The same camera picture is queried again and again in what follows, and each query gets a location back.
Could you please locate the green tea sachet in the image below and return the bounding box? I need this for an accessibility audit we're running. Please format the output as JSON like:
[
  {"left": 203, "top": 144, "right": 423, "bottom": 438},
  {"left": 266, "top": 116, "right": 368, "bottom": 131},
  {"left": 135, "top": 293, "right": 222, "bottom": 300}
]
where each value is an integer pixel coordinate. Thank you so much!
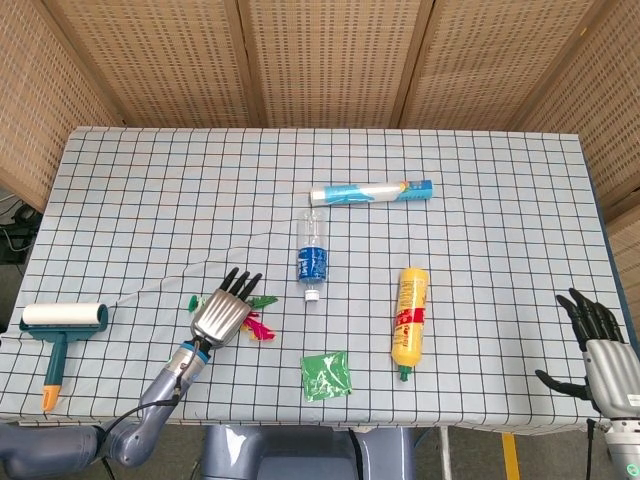
[{"left": 299, "top": 350, "right": 354, "bottom": 404}]

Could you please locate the grey-blue robot torso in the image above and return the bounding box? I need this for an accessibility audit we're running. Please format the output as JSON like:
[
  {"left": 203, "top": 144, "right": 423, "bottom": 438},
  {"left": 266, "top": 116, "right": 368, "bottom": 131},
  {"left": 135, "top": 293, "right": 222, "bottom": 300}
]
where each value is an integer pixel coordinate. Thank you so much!
[{"left": 198, "top": 424, "right": 417, "bottom": 480}]

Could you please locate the white table leg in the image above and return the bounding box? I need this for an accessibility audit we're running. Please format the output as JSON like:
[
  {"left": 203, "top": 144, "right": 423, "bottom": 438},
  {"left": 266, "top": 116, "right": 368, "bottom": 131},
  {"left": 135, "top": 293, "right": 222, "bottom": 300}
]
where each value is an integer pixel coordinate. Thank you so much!
[{"left": 438, "top": 428, "right": 453, "bottom": 480}]

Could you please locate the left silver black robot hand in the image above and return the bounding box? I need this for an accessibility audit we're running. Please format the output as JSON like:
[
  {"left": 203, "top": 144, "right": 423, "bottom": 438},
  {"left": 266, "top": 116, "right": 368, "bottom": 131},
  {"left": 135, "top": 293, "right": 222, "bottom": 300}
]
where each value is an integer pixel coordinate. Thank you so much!
[{"left": 190, "top": 267, "right": 265, "bottom": 350}]

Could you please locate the clear water bottle blue label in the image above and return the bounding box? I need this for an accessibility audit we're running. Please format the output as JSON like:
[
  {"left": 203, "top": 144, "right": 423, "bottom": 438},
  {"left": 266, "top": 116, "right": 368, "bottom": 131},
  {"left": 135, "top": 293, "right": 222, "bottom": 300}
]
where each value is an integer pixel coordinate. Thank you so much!
[{"left": 296, "top": 209, "right": 331, "bottom": 303}]

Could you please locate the colourful plastic toy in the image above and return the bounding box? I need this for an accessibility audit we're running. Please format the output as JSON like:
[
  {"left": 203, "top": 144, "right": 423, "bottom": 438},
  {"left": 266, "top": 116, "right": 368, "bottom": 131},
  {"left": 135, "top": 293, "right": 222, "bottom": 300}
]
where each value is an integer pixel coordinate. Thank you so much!
[{"left": 187, "top": 294, "right": 279, "bottom": 344}]

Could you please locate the blue checked tablecloth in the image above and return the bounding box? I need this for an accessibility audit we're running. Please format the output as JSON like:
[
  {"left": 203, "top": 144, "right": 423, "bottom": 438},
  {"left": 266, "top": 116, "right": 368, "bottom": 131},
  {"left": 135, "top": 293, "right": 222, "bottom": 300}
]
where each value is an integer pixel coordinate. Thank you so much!
[{"left": 0, "top": 125, "right": 627, "bottom": 434}]

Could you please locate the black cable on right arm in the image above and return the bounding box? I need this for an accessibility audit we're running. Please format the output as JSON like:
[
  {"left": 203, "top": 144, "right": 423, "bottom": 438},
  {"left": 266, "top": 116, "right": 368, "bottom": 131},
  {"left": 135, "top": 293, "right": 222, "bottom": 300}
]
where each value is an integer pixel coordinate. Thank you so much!
[{"left": 585, "top": 417, "right": 598, "bottom": 480}]

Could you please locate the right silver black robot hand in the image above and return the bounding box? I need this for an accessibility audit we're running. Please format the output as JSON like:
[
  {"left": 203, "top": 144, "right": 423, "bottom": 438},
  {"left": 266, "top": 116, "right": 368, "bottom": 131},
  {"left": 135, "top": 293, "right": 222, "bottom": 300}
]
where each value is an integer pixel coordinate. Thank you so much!
[{"left": 534, "top": 287, "right": 640, "bottom": 417}]

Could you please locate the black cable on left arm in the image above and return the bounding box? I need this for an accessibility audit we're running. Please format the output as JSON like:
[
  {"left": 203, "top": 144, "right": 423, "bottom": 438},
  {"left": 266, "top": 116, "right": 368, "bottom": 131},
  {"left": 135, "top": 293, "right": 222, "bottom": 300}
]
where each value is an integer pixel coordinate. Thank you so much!
[{"left": 101, "top": 379, "right": 182, "bottom": 437}]

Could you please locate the black cable bundle on floor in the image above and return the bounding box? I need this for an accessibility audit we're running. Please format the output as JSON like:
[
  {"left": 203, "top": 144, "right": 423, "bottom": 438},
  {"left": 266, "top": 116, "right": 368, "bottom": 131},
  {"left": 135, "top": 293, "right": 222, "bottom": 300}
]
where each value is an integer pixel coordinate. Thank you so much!
[{"left": 0, "top": 192, "right": 42, "bottom": 266}]

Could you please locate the rolled plastic bags blue wrapper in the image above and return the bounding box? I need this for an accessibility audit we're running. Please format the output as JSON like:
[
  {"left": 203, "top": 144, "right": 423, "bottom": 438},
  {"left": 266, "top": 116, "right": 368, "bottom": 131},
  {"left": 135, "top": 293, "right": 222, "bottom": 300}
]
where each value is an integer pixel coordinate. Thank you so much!
[{"left": 308, "top": 179, "right": 436, "bottom": 208}]

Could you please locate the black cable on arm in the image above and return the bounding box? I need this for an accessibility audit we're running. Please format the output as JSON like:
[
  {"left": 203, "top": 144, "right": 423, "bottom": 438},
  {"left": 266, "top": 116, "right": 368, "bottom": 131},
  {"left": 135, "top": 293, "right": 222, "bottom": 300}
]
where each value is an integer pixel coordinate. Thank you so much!
[
  {"left": 585, "top": 417, "right": 598, "bottom": 480},
  {"left": 101, "top": 379, "right": 182, "bottom": 437}
]

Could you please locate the woven bamboo folding screen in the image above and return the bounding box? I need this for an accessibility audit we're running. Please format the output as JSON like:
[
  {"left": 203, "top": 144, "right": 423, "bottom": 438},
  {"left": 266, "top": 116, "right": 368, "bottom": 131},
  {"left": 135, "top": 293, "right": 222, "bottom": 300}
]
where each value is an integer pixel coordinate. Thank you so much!
[{"left": 0, "top": 0, "right": 640, "bottom": 321}]

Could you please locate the yellow bottle green cap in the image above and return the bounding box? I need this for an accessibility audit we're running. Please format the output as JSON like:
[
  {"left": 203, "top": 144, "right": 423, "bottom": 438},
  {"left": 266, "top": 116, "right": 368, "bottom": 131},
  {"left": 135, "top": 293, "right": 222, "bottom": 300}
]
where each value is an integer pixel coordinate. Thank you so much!
[{"left": 390, "top": 267, "right": 432, "bottom": 383}]

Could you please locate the teal lint roller orange tip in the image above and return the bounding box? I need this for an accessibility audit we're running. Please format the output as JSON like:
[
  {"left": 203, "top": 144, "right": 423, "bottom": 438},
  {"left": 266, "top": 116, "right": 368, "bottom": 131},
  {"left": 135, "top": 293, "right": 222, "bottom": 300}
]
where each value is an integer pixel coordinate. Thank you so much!
[{"left": 18, "top": 301, "right": 109, "bottom": 413}]

